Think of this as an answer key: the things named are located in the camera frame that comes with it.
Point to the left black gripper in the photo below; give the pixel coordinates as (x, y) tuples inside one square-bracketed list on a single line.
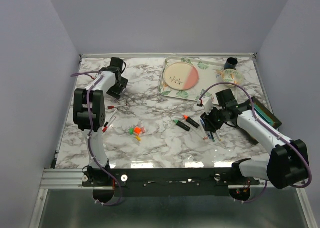
[(123, 83)]

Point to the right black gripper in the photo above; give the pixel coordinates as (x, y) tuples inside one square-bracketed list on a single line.
[(210, 125)]

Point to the pink capped white pen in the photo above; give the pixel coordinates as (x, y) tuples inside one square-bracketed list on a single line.
[(198, 133)]

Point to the orange highlighter black body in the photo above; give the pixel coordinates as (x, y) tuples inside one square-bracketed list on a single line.
[(191, 121)]

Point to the green highlighter black body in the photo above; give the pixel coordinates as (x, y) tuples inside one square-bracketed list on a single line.
[(181, 124)]

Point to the orange highlighter cap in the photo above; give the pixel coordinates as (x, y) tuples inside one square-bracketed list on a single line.
[(137, 130)]

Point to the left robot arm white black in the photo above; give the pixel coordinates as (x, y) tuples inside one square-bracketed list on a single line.
[(90, 115)]

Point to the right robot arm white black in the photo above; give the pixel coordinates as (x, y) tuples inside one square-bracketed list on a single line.
[(288, 159)]

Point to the red capped white pen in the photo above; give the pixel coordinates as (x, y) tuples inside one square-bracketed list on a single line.
[(116, 107)]

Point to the black white pen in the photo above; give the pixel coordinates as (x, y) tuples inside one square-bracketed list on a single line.
[(110, 118)]

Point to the floral rectangular tray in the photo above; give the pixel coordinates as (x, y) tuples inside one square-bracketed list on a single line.
[(209, 72)]

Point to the floral ceramic bowl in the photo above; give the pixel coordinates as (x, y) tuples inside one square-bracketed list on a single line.
[(232, 76)]

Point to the dark framed teal tray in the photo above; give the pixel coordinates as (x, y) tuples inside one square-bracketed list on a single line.
[(264, 113)]

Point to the cream and pink plate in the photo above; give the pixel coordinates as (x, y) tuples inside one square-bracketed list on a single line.
[(181, 76)]

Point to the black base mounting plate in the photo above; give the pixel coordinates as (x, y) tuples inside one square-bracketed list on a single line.
[(169, 190)]

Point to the dark blue cup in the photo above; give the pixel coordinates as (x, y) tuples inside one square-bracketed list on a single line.
[(231, 63)]

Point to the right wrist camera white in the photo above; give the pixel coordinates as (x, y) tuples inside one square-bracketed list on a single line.
[(206, 103)]

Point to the aluminium front rail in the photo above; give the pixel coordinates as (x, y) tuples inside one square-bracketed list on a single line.
[(60, 176)]

